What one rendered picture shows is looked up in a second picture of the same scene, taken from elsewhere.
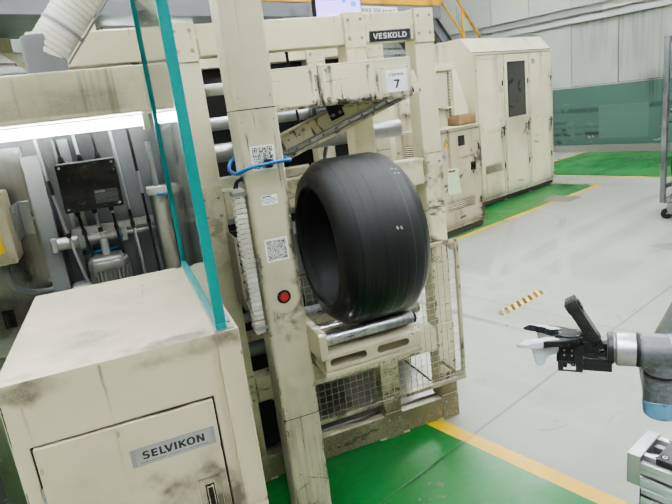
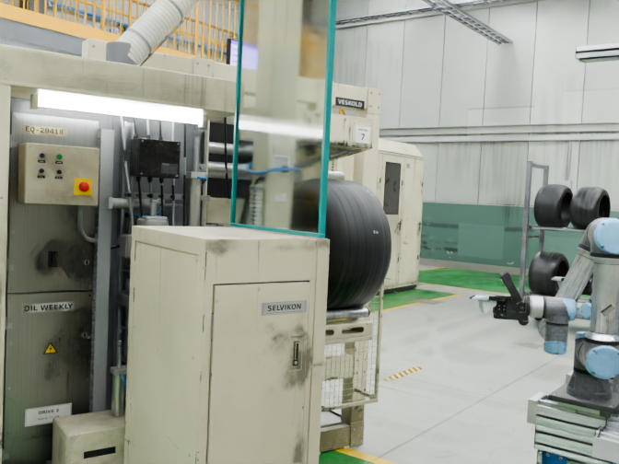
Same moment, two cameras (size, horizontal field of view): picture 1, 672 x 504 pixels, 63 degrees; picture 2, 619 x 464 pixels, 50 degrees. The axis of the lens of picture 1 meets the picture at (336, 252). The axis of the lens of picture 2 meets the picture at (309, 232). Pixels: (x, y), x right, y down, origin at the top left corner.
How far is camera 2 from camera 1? 120 cm
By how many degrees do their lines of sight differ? 19
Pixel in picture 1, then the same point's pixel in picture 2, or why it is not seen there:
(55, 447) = (227, 286)
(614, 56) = (475, 179)
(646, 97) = (502, 222)
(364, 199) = (353, 207)
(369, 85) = (344, 133)
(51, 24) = (137, 38)
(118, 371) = (267, 248)
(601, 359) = (521, 312)
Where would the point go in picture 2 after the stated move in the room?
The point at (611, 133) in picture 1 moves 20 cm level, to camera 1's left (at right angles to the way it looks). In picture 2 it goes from (469, 251) to (461, 251)
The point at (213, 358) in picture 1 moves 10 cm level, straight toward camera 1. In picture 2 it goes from (313, 256) to (332, 260)
